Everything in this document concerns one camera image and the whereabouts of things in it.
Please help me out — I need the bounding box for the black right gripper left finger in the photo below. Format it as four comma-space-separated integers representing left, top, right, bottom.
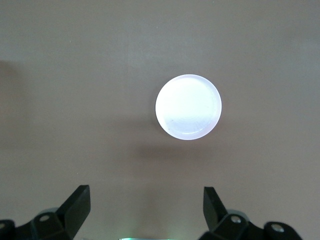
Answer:
0, 184, 91, 240

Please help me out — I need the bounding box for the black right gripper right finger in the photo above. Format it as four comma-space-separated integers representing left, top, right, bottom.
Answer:
199, 186, 303, 240

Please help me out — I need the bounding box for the pale pink round plate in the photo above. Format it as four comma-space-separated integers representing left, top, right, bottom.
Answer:
154, 73, 223, 142

